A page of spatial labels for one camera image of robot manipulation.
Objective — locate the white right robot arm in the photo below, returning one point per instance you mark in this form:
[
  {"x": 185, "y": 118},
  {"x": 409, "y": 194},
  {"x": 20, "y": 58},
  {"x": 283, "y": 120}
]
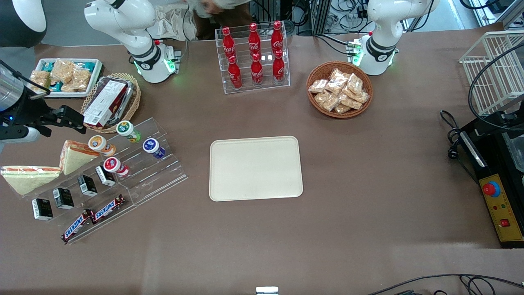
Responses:
[{"x": 123, "y": 20}]

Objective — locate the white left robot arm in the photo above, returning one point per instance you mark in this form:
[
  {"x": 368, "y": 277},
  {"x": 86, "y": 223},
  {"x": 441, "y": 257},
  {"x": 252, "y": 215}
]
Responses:
[{"x": 385, "y": 37}]

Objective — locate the orange gum bottle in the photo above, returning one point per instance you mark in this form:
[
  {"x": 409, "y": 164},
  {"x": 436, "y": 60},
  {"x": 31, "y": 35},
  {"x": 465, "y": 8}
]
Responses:
[{"x": 100, "y": 144}]

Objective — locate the red gum bottle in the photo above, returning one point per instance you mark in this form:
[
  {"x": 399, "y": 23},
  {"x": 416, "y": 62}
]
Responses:
[{"x": 114, "y": 166}]

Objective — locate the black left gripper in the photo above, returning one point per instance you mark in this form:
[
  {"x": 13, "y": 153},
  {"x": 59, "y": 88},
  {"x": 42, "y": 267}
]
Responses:
[{"x": 493, "y": 123}]

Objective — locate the red Coca-Cola bottle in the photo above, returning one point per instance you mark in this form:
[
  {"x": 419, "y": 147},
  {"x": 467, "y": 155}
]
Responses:
[
  {"x": 278, "y": 67},
  {"x": 235, "y": 73},
  {"x": 256, "y": 71},
  {"x": 227, "y": 43},
  {"x": 277, "y": 37},
  {"x": 254, "y": 40}
]

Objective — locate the white rectangular dish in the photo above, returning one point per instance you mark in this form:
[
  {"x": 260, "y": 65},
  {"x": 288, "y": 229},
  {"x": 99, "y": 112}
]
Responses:
[{"x": 96, "y": 71}]

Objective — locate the clear rice snack packet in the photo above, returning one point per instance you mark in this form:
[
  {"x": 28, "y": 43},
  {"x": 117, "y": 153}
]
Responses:
[
  {"x": 81, "y": 80},
  {"x": 62, "y": 71},
  {"x": 40, "y": 80}
]

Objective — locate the small white device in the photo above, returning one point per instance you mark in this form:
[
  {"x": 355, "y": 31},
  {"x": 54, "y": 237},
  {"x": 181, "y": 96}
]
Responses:
[{"x": 267, "y": 291}]

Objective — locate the white and red cookie box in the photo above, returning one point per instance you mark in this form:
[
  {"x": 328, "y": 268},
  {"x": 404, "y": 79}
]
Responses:
[{"x": 104, "y": 104}]

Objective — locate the person in brown clothes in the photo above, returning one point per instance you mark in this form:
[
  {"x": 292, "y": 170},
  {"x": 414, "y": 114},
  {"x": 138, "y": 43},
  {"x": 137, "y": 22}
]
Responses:
[{"x": 223, "y": 18}]

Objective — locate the black and yellow control box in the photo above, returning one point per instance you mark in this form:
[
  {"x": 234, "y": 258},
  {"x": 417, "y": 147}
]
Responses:
[{"x": 501, "y": 205}]

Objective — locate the small black carton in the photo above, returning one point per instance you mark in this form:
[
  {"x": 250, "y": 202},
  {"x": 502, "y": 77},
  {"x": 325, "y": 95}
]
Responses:
[
  {"x": 87, "y": 185},
  {"x": 64, "y": 198},
  {"x": 42, "y": 209},
  {"x": 105, "y": 175}
]

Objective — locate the purple gum bottle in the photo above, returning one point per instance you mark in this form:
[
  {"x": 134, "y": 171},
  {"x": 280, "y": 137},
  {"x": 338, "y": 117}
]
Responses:
[{"x": 153, "y": 147}]

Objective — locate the oval tan wicker basket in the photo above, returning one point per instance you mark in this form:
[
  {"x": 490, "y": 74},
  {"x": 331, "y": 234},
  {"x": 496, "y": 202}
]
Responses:
[{"x": 133, "y": 106}]

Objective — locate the wrapped triangular sandwich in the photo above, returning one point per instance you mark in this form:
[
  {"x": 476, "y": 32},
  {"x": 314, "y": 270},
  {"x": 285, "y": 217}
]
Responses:
[
  {"x": 28, "y": 178},
  {"x": 75, "y": 157}
]

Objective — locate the clear acrylic bottle rack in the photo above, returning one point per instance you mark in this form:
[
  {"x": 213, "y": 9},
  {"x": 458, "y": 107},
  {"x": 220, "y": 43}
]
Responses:
[{"x": 266, "y": 88}]

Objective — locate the crumpled clear plastic bag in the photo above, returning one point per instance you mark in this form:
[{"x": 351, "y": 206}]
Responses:
[{"x": 170, "y": 22}]

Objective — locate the clear cracker snack packet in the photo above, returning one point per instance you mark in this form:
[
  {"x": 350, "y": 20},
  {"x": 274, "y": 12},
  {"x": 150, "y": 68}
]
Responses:
[
  {"x": 326, "y": 100},
  {"x": 343, "y": 109},
  {"x": 352, "y": 102},
  {"x": 318, "y": 86},
  {"x": 362, "y": 97},
  {"x": 355, "y": 83},
  {"x": 337, "y": 81}
]

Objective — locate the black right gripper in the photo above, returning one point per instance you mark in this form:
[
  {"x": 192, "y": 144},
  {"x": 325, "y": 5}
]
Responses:
[{"x": 29, "y": 110}]

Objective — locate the clear acrylic step display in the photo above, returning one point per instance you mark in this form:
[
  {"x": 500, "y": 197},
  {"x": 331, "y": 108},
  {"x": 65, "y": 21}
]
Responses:
[{"x": 155, "y": 180}]

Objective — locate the green gum bottle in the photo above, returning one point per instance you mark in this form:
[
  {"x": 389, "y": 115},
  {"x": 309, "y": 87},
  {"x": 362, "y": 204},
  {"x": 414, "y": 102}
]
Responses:
[{"x": 127, "y": 130}]

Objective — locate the round brown wicker basket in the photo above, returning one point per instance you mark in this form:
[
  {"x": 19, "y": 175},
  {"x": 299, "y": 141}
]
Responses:
[{"x": 317, "y": 73}]

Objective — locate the beige plastic tray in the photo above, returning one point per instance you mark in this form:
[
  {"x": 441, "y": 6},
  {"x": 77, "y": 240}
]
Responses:
[{"x": 256, "y": 168}]

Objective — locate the Snickers bar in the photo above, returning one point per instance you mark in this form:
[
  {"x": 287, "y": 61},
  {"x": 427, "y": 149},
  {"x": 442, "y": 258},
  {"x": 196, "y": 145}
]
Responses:
[
  {"x": 107, "y": 208},
  {"x": 76, "y": 226}
]

